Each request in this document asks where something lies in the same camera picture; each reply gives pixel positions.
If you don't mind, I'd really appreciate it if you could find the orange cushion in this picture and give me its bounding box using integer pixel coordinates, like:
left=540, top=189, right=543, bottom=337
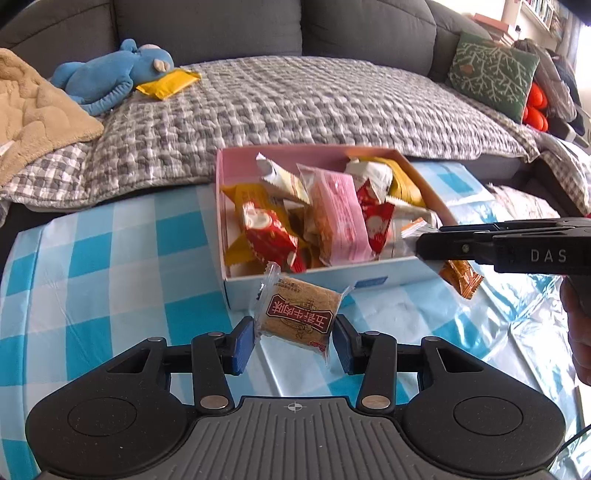
left=522, top=82, right=550, bottom=132

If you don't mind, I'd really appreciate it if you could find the red and white snack packet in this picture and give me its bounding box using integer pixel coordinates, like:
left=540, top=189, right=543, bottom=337
left=241, top=200, right=308, bottom=274
left=355, top=179, right=397, bottom=254

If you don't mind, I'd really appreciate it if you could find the white grey snack packet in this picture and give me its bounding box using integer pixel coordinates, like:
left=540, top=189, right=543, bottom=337
left=385, top=203, right=444, bottom=259

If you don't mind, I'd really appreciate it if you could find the wall shelf with books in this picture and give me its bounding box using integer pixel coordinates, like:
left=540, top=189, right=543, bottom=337
left=519, top=0, right=571, bottom=33

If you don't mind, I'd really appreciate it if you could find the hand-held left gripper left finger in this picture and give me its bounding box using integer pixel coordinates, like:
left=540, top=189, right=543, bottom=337
left=106, top=316, right=256, bottom=411

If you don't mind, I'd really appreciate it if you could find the grey checked blanket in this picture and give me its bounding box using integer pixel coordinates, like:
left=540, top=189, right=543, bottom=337
left=0, top=58, right=591, bottom=217

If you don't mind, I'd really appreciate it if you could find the grey garment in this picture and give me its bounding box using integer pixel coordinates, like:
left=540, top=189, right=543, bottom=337
left=512, top=39, right=578, bottom=123

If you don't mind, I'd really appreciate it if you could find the pink snack packet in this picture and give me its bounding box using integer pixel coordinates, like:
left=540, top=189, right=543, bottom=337
left=295, top=164, right=377, bottom=268

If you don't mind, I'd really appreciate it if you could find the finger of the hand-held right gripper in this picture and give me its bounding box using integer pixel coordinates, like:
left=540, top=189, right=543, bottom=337
left=414, top=230, right=499, bottom=274
left=438, top=220, right=568, bottom=234

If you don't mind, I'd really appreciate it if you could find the blue plush toy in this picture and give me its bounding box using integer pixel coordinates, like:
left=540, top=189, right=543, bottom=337
left=48, top=39, right=176, bottom=117

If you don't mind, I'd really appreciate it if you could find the cream white snack packet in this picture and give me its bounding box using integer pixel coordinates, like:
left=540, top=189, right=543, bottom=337
left=255, top=152, right=311, bottom=204

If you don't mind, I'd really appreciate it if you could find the orange snack packet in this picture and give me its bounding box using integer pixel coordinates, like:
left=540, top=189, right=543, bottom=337
left=401, top=218, right=485, bottom=301

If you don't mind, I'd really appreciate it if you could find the green patterned pillow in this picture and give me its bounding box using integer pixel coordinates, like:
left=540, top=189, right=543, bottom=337
left=445, top=31, right=541, bottom=124

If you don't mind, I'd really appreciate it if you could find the person's right hand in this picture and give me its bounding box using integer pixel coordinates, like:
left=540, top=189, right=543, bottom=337
left=560, top=277, right=591, bottom=387

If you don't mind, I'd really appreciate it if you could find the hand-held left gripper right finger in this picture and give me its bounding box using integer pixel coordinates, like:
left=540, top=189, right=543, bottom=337
left=333, top=314, right=485, bottom=411

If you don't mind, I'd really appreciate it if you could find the pink-lined cardboard box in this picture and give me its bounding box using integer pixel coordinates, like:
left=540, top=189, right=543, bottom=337
left=215, top=143, right=462, bottom=315

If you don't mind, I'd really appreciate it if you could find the dark grey sofa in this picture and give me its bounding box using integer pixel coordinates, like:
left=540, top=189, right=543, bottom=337
left=0, top=0, right=591, bottom=241

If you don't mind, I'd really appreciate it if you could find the brown biscuit packet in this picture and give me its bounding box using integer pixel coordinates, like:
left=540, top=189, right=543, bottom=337
left=253, top=261, right=356, bottom=367

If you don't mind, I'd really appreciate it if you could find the beige fleece blanket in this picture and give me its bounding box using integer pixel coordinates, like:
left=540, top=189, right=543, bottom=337
left=0, top=47, right=105, bottom=185

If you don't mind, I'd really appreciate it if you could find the blue checked tablecloth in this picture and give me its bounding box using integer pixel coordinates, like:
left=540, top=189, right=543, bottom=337
left=0, top=159, right=591, bottom=480

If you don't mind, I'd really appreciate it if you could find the black cable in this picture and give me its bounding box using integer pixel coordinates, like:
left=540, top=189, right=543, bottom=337
left=561, top=422, right=591, bottom=457

